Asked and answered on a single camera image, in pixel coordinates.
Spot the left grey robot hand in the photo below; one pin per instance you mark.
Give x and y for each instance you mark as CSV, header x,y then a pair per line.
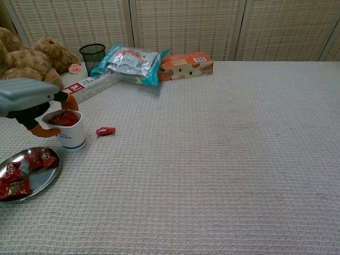
x,y
24,93

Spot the white paper cup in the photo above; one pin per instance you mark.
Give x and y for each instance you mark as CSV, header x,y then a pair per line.
x,y
73,138

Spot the red candy pile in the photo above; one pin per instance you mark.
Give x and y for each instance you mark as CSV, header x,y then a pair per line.
x,y
16,188

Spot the black mesh pen holder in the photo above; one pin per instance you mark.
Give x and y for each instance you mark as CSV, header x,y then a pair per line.
x,y
91,57

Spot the silver metal plate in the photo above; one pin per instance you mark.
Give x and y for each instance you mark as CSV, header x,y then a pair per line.
x,y
45,175

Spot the brown teddy bear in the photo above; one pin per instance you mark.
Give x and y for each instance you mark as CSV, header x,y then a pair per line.
x,y
26,61

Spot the small round red white lid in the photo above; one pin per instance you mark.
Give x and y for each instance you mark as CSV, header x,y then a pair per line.
x,y
74,69

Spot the long white red box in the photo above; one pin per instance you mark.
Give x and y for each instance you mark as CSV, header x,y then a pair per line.
x,y
90,87

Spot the beige woven screen panel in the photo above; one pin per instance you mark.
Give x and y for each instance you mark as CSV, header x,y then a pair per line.
x,y
71,24
287,26
186,24
335,50

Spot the teal silver snack bag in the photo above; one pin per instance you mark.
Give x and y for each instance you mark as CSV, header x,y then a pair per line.
x,y
130,63

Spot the orange biscuit box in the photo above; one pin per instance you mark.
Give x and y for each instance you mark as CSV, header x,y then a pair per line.
x,y
186,66

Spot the white woven tablecloth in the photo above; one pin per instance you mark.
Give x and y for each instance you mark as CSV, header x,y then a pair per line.
x,y
212,159

